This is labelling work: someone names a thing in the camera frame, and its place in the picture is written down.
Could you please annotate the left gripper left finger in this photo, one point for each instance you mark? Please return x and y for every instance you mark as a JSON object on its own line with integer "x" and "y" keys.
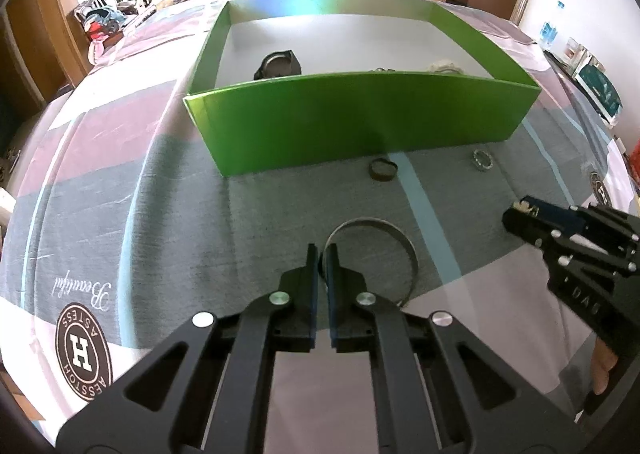
{"x": 206, "y": 387}

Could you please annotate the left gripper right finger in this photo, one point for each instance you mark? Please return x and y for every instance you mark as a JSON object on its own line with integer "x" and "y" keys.
{"x": 437, "y": 388}

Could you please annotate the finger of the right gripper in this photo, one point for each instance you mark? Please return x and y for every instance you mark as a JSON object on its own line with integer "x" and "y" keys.
{"x": 602, "y": 228}
{"x": 567, "y": 254}

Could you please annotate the silver metal bangle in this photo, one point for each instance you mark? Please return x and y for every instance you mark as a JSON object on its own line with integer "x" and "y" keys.
{"x": 382, "y": 249}

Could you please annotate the white wrist watch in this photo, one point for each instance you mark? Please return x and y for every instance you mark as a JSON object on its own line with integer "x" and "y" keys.
{"x": 445, "y": 67}

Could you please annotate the black wrist watch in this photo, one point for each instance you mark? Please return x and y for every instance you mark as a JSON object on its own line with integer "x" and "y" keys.
{"x": 278, "y": 64}

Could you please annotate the gold flower brooch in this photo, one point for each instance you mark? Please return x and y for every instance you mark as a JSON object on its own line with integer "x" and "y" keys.
{"x": 525, "y": 207}

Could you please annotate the person's right hand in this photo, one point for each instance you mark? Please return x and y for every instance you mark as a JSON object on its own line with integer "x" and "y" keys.
{"x": 603, "y": 360}

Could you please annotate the dark green box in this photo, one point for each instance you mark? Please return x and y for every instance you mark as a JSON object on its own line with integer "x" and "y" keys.
{"x": 601, "y": 92}

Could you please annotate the plaid tablecloth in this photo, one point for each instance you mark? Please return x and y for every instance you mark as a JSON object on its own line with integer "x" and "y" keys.
{"x": 123, "y": 216}

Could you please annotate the clear plastic water bottle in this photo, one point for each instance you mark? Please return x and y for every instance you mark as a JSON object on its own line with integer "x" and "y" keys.
{"x": 548, "y": 33}

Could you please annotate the green cardboard box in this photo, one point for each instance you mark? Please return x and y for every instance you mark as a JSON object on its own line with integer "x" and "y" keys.
{"x": 364, "y": 89}

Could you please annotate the chair with piled clothes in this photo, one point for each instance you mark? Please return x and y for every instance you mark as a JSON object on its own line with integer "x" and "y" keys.
{"x": 104, "y": 25}

